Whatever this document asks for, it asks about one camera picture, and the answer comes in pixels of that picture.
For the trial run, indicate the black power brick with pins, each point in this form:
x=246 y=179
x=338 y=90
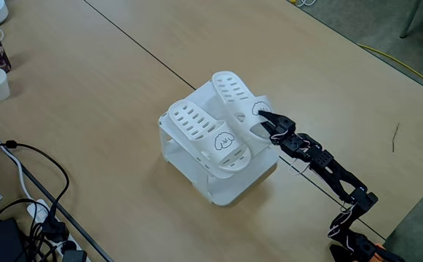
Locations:
x=5 y=240

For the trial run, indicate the grey chair leg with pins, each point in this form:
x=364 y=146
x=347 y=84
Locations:
x=410 y=20

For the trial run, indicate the black plug-in adapter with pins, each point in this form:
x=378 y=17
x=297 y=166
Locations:
x=74 y=256

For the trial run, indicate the white slipper with dog print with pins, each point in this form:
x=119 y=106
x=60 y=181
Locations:
x=196 y=123
x=233 y=91

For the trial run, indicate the black power plug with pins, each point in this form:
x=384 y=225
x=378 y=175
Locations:
x=68 y=245
x=54 y=231

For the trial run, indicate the white power strip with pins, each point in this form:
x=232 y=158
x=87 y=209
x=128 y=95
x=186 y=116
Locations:
x=36 y=211

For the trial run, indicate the white two-tier shoe rack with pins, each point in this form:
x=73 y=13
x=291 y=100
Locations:
x=233 y=182

